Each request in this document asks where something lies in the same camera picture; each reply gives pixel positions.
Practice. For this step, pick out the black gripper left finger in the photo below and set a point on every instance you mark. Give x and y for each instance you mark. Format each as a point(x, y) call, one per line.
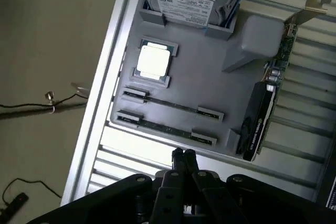
point(168, 197)

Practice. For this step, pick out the metal floor anchor bolt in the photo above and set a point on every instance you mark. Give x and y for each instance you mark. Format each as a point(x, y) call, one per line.
point(50, 96)

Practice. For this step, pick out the silver CPU chip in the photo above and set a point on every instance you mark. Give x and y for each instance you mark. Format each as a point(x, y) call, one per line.
point(153, 60)

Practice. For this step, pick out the black box with red light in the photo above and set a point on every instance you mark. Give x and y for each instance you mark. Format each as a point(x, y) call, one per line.
point(15, 202)

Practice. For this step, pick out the grey plastic parts rack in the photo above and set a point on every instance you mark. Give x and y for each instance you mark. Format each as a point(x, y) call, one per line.
point(199, 77)

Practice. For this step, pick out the black PC case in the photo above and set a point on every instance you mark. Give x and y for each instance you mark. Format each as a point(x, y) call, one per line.
point(331, 192)

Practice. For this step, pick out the silver hard disk drive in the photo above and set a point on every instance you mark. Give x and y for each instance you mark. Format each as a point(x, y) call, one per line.
point(183, 1)

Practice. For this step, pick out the metal floor bracket plate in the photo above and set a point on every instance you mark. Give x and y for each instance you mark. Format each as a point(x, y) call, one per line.
point(80, 89)

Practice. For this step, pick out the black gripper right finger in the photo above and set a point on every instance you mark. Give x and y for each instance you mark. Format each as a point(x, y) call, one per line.
point(210, 197)

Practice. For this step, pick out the black graphics card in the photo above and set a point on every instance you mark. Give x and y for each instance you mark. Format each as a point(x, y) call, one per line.
point(260, 119)

